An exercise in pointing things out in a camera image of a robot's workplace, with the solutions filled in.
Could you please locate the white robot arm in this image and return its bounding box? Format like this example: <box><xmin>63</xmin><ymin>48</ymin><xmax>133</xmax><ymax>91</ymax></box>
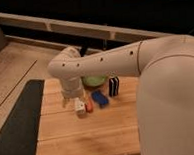
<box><xmin>48</xmin><ymin>34</ymin><xmax>194</xmax><ymax>155</ymax></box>

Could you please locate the blue toy block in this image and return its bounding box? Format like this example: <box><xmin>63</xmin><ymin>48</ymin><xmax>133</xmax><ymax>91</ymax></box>
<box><xmin>91</xmin><ymin>90</ymin><xmax>109</xmax><ymax>107</ymax></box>

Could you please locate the black floor mat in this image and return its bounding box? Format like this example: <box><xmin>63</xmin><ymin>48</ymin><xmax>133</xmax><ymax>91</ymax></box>
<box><xmin>0</xmin><ymin>79</ymin><xmax>44</xmax><ymax>155</ymax></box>

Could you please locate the green bowl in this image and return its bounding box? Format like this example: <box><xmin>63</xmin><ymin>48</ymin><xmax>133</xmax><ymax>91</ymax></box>
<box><xmin>83</xmin><ymin>76</ymin><xmax>107</xmax><ymax>87</ymax></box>

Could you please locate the black white striped eraser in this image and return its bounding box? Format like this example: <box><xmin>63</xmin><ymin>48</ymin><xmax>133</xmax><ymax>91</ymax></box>
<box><xmin>108</xmin><ymin>77</ymin><xmax>119</xmax><ymax>97</ymax></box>

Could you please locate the white bottle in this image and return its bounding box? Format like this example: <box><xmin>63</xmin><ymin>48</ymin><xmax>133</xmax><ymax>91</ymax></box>
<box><xmin>74</xmin><ymin>97</ymin><xmax>86</xmax><ymax>115</ymax></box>

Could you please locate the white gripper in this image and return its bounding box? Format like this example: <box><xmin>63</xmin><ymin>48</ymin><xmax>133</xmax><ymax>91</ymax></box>
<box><xmin>60</xmin><ymin>77</ymin><xmax>84</xmax><ymax>99</ymax></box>

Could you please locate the white shelf rail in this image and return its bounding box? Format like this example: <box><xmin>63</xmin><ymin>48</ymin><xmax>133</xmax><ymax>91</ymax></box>
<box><xmin>0</xmin><ymin>12</ymin><xmax>170</xmax><ymax>43</ymax></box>

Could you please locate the orange carrot toy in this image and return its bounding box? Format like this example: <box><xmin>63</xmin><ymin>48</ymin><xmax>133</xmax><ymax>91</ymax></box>
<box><xmin>85</xmin><ymin>99</ymin><xmax>94</xmax><ymax>113</ymax></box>

